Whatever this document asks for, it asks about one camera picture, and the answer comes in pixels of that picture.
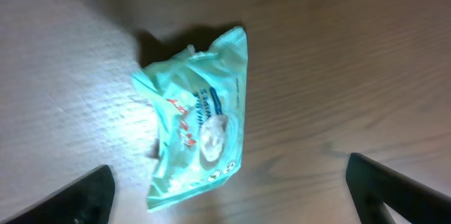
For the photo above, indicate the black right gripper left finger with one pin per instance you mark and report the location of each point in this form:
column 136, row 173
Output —
column 87, row 200

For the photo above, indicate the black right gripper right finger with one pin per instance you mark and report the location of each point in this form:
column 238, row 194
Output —
column 374, row 188

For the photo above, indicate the light teal snack packet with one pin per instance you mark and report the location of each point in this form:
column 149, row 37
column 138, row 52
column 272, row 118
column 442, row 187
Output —
column 199, row 100

